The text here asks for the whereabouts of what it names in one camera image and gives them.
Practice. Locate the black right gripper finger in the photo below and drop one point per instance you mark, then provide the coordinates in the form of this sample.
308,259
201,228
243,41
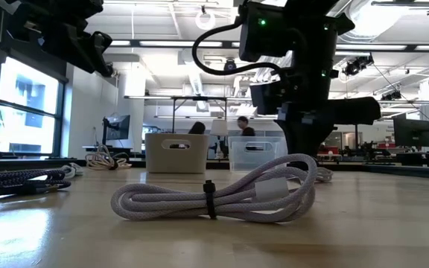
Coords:
294,141
315,141

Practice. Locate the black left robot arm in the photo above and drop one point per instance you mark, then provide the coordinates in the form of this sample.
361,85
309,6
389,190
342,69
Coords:
50,9

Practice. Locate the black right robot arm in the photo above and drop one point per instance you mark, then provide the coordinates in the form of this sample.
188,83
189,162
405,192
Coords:
311,37

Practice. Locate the clear plastic bin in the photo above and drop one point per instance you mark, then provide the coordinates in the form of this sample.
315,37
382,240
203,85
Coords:
251,158

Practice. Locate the person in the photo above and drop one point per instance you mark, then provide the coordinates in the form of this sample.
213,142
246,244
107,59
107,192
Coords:
197,128
245,124

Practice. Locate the background robot workstation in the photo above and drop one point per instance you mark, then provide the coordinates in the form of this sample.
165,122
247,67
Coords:
367,152

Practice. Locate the black ceiling spotlight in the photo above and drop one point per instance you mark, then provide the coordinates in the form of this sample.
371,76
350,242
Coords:
356,66

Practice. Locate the white lamp shade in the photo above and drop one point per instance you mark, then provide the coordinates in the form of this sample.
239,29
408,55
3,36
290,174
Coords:
219,127

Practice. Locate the ceiling light strip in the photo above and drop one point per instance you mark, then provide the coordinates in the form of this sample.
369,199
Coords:
371,47
177,43

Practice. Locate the black computer monitor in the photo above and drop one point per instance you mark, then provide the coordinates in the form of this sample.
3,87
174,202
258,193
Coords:
412,132
119,126

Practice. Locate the grey opaque plastic bin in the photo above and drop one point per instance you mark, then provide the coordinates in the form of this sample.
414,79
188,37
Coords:
177,160

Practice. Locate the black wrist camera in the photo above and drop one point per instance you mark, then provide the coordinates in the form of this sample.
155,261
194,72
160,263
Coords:
266,98

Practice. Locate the window with dark frame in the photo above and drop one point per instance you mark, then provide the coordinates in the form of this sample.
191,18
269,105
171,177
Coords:
28,97

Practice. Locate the black metal table frame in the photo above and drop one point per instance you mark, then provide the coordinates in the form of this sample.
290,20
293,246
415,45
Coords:
404,172

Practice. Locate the black metal rig frame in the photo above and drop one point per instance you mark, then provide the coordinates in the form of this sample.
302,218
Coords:
199,98

